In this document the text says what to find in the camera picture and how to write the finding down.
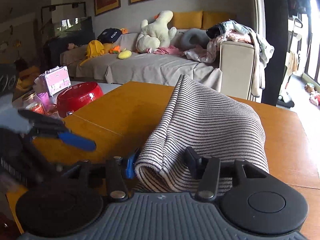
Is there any striped knit garment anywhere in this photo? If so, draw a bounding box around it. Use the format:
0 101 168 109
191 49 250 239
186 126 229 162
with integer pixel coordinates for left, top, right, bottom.
135 75 268 192

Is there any pile of clothes on armrest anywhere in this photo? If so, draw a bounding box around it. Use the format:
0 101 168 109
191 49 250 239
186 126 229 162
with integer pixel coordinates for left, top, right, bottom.
184 20 274 102

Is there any glass jar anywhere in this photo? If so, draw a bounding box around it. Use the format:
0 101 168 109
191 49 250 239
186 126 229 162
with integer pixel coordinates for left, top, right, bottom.
22 91 45 115

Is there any red glossy bowl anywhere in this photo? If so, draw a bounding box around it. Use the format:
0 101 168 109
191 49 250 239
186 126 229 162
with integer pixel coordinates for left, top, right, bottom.
56 82 104 118

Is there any pink toy case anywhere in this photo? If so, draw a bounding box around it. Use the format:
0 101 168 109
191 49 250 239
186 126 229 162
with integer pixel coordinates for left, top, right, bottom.
39 66 71 96

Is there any black fish tank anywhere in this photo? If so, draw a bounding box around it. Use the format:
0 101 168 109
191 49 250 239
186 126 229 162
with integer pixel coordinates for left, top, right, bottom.
40 2 95 67

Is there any beige sofa with cover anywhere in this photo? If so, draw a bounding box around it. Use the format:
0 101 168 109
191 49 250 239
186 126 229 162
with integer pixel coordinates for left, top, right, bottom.
60 31 256 100

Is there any yellow plush toy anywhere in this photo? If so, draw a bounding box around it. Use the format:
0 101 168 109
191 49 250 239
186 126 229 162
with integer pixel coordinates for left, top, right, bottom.
118 50 132 60

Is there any black cap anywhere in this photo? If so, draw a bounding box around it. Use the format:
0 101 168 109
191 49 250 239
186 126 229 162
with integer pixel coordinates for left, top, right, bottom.
97 28 122 44

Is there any pink cloth on sofa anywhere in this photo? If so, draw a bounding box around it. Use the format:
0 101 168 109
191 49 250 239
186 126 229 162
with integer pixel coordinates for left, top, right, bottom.
152 45 184 56

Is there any small pink shoe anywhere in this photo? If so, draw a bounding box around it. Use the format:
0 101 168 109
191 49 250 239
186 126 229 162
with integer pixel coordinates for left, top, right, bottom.
309 91 320 106

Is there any grey neck pillow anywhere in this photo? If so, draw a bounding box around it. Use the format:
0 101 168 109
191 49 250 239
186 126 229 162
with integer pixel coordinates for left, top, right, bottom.
180 28 209 50

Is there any white exercise machine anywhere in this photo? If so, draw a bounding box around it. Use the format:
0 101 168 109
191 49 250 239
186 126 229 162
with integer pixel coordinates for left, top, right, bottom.
277 16 303 109

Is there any white plush duck toy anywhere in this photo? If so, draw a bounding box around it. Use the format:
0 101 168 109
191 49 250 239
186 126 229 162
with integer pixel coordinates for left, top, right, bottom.
136 10 177 53

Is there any left yellow cushion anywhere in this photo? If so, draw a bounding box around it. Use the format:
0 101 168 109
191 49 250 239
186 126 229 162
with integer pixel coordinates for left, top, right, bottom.
168 10 203 29

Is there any yellow cushion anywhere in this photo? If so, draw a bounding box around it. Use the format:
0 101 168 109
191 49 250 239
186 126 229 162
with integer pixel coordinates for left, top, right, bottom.
168 10 203 29
202 11 236 30

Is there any right yellow cushion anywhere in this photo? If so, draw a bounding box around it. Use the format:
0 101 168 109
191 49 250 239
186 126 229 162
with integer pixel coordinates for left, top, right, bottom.
202 11 236 30

